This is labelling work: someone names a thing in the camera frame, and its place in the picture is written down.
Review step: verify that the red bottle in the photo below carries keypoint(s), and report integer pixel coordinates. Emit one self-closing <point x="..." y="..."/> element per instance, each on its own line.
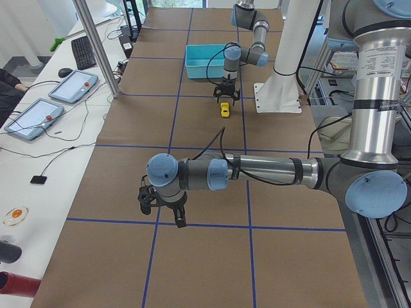
<point x="18" y="285"/>

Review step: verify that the small black square pad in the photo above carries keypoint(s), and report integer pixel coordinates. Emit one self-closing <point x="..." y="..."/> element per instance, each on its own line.
<point x="38" y="179"/>

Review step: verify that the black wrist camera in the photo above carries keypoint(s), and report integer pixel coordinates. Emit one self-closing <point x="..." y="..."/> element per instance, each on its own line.
<point x="147" y="197"/>

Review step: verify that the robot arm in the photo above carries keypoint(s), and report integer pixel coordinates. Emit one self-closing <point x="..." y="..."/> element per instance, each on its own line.
<point x="364" y="178"/>
<point x="244" y="16"/>

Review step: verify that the black keyboard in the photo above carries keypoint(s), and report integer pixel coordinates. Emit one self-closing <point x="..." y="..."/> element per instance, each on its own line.
<point x="83" y="53"/>

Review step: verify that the teach pendant tablet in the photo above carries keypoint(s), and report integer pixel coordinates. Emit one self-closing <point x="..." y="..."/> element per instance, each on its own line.
<point x="74" y="87"/>
<point x="34" y="121"/>

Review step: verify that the black computer mouse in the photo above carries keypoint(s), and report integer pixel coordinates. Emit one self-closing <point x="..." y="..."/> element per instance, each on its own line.
<point x="63" y="72"/>

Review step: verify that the green handled tool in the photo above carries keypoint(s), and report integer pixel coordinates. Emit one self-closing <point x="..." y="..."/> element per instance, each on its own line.
<point x="57" y="43"/>

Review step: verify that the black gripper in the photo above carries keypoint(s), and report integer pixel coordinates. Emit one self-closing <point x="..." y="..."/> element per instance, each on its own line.
<point x="173" y="203"/>
<point x="227" y="83"/>

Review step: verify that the yellow beetle toy car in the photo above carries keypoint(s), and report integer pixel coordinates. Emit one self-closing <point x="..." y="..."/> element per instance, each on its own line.
<point x="224" y="110"/>

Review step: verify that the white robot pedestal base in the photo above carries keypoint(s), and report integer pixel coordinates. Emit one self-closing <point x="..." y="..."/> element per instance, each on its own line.
<point x="280" y="94"/>

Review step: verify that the grey aluminium frame post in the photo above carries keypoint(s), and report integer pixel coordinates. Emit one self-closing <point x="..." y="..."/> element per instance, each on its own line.
<point x="101" y="10"/>

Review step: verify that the near teach pendant tablet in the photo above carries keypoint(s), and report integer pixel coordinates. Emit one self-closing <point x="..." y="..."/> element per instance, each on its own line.
<point x="34" y="121"/>

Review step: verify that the light blue plastic bin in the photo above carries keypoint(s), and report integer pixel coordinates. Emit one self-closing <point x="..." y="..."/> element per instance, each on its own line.
<point x="204" y="61"/>

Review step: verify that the far teach pendant tablet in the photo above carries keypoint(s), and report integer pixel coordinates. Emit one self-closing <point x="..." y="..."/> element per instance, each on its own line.
<point x="74" y="87"/>

